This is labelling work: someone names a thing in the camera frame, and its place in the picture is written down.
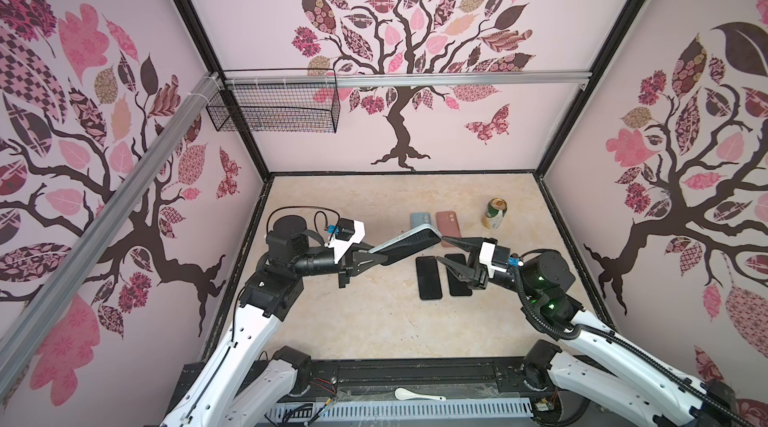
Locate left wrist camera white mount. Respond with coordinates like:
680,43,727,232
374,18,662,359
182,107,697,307
327,218,365,264

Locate black phone white case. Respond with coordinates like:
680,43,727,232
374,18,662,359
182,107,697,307
369,224,442,266

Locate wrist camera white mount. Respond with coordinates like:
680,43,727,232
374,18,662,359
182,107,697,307
478,241,522,279
327,218,365,264

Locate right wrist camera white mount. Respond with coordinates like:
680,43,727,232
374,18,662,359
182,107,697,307
478,241,522,279

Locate pink phone case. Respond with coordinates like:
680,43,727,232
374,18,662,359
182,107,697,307
436,211,462,248

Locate green beverage can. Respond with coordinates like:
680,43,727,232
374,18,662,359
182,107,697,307
482,198,508,230

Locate aluminium bar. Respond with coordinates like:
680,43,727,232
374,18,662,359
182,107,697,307
1,72,221,395
226,70,592,88

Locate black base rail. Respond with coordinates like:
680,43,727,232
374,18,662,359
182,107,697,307
167,356,601,410

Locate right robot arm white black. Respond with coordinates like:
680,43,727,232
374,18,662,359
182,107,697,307
439,237,748,426

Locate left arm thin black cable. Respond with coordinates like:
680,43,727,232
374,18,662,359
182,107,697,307
265,204,337,236

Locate black wire basket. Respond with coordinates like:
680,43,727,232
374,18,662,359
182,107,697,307
206,67,341,133

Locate aluminium bar back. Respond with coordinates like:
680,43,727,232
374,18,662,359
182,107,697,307
226,70,592,88

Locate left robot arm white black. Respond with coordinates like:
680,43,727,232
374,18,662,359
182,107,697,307
162,215,390,426

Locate white slotted cable duct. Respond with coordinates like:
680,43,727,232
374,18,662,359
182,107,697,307
263,398,533,426

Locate white plastic spoon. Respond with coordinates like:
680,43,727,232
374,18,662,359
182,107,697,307
394,387,447,402

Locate aluminium bar left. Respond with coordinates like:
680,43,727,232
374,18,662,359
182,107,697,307
1,72,221,395

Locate black phone clear case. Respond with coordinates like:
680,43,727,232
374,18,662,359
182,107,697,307
415,257,443,301

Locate black smartphone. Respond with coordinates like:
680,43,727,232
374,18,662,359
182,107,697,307
445,254,472,297

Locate light blue phone case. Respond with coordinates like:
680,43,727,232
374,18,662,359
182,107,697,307
410,212,432,229

